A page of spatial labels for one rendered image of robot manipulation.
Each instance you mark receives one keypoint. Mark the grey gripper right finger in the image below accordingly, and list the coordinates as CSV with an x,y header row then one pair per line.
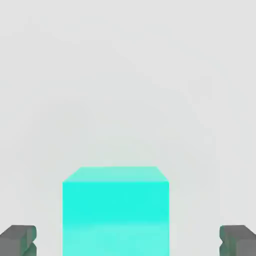
x,y
242,241

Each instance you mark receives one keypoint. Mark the small cyan cube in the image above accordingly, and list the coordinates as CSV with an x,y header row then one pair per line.
x,y
116,210

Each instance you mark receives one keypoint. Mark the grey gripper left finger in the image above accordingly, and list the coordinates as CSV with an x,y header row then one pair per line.
x,y
14,241

